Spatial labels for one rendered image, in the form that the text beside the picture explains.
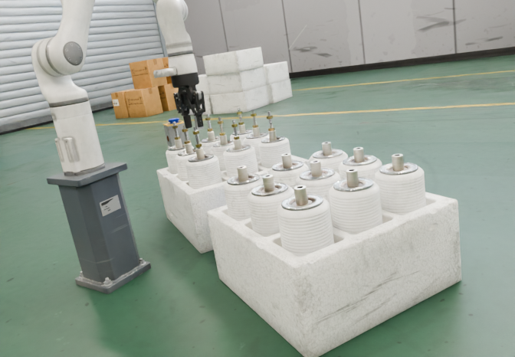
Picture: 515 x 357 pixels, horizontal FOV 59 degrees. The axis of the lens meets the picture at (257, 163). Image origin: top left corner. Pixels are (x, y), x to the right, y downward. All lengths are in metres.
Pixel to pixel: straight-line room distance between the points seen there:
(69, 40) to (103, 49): 6.18
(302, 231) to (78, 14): 0.75
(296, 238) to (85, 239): 0.61
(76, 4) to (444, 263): 1.00
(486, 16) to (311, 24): 2.33
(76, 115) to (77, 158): 0.11
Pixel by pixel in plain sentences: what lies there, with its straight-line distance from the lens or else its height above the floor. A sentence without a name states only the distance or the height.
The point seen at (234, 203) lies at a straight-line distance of 0.99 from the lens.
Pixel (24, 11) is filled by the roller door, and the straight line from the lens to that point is 6.82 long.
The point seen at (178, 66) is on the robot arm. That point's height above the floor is 0.52.
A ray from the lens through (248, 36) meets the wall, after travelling 7.60.
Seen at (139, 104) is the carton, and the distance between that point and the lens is 5.17.
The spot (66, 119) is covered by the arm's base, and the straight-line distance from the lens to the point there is 1.17.
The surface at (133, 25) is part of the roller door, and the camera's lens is 7.78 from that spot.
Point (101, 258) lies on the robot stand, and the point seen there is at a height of 0.09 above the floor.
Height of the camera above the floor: 0.53
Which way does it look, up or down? 14 degrees down
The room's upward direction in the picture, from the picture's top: 9 degrees counter-clockwise
